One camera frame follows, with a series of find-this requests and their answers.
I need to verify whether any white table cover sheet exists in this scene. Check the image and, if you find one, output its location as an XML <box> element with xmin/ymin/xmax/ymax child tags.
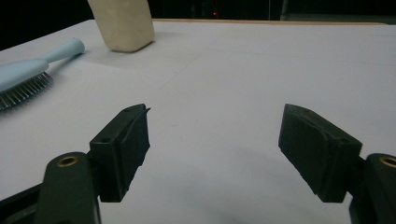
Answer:
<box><xmin>0</xmin><ymin>19</ymin><xmax>396</xmax><ymax>224</ymax></box>

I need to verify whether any light blue hairbrush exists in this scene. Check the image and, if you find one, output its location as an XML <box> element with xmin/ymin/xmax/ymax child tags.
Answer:
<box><xmin>0</xmin><ymin>37</ymin><xmax>86</xmax><ymax>111</ymax></box>

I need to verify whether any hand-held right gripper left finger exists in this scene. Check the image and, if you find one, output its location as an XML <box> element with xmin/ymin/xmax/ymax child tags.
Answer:
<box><xmin>89</xmin><ymin>104</ymin><xmax>151</xmax><ymax>203</ymax></box>

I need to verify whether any beige square holder cup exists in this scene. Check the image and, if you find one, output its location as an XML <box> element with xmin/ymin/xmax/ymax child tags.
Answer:
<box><xmin>87</xmin><ymin>0</ymin><xmax>156</xmax><ymax>53</ymax></box>

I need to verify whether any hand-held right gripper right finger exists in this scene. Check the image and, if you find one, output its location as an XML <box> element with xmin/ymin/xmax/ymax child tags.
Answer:
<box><xmin>277</xmin><ymin>104</ymin><xmax>363</xmax><ymax>203</ymax></box>

